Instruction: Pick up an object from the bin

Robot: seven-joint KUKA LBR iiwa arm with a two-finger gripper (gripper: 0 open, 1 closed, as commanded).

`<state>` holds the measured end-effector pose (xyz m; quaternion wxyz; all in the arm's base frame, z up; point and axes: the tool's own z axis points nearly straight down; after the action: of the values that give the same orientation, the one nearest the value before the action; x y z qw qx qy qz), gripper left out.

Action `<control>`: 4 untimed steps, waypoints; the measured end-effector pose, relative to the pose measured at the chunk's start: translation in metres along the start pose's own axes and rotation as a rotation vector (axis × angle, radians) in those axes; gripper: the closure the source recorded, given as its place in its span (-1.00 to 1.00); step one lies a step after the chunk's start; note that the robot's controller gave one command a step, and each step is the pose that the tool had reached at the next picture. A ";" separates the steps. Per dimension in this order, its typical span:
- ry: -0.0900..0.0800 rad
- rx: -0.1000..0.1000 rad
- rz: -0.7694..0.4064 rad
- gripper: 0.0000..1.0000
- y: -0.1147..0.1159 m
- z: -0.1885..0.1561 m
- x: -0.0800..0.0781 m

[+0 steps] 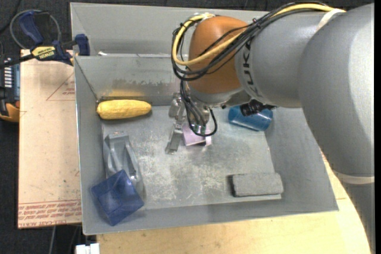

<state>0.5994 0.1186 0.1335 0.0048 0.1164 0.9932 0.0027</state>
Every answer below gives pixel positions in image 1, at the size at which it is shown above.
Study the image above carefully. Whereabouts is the grey sponge block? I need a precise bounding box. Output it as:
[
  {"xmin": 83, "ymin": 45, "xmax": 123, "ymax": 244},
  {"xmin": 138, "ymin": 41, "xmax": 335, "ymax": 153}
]
[{"xmin": 228, "ymin": 172, "xmax": 285, "ymax": 198}]

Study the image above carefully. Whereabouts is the blue plastic cup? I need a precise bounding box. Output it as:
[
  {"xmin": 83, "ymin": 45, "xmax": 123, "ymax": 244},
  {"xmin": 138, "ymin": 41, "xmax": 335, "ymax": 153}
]
[{"xmin": 227, "ymin": 104, "xmax": 274, "ymax": 132}]

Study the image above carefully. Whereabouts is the pale purple flat block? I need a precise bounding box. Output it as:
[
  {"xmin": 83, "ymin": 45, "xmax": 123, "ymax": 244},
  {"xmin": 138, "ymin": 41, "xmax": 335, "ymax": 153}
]
[{"xmin": 182, "ymin": 124, "xmax": 213, "ymax": 147}]

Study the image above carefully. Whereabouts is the yellow corn cob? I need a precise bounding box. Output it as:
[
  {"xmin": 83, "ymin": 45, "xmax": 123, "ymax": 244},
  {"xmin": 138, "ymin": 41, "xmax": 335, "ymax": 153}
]
[{"xmin": 96, "ymin": 99, "xmax": 153, "ymax": 121}]

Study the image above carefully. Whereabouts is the blue translucent cube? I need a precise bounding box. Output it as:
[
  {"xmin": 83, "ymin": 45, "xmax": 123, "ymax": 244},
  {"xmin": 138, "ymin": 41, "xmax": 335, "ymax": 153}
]
[{"xmin": 90, "ymin": 169, "xmax": 145, "ymax": 227}]

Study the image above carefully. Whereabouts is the brown cardboard board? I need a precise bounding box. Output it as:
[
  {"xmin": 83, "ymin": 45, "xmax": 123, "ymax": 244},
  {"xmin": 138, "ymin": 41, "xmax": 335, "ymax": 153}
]
[{"xmin": 17, "ymin": 49, "xmax": 83, "ymax": 230}]

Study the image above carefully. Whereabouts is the grey metal bin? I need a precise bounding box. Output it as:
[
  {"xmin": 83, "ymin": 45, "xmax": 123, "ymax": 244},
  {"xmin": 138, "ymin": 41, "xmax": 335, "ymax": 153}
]
[{"xmin": 70, "ymin": 2, "xmax": 340, "ymax": 236}]

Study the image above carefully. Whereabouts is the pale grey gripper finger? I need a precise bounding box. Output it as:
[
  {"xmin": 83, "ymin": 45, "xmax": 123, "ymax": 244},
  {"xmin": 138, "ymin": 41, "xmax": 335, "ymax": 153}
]
[
  {"xmin": 173, "ymin": 125, "xmax": 183, "ymax": 152},
  {"xmin": 165, "ymin": 131, "xmax": 177, "ymax": 155}
]

